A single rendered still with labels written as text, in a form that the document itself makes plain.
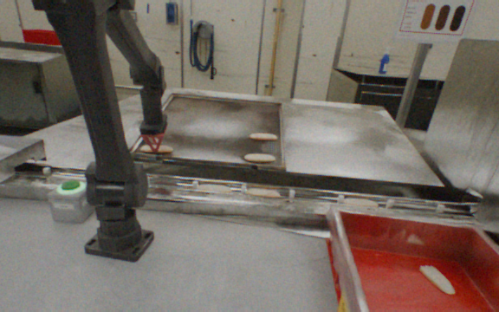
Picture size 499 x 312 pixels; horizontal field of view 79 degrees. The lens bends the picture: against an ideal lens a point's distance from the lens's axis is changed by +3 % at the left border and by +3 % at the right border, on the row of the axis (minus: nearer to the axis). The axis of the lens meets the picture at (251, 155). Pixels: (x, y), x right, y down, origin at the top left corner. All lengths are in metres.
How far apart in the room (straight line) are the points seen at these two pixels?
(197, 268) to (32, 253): 0.34
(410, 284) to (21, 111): 3.53
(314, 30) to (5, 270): 3.90
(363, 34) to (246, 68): 1.65
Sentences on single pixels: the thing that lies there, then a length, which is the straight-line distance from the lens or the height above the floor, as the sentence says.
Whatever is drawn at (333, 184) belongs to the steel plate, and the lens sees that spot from 1.06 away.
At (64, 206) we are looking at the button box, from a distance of 0.84.
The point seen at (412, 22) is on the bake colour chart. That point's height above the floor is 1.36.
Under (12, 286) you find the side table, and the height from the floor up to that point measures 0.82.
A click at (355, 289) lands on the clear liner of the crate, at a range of 0.54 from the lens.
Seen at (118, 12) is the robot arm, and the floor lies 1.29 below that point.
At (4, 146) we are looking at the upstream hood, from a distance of 1.09.
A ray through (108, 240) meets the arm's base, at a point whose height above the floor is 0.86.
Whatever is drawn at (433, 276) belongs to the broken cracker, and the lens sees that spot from 0.79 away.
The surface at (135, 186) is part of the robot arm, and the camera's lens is 0.65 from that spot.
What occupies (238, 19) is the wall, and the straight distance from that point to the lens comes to 4.46.
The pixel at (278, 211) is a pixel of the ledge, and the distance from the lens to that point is 0.79.
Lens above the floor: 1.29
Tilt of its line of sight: 23 degrees down
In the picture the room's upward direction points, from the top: 5 degrees clockwise
